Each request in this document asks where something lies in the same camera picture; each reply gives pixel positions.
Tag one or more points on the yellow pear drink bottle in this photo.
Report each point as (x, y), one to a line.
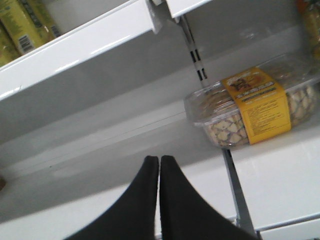
(8, 51)
(45, 18)
(23, 26)

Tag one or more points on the yellow labelled pastry box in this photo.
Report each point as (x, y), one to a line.
(258, 103)

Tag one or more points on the white metal shelving unit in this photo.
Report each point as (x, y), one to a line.
(79, 115)

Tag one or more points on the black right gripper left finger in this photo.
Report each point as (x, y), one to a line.
(132, 216)

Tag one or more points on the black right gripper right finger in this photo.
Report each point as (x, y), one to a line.
(185, 215)

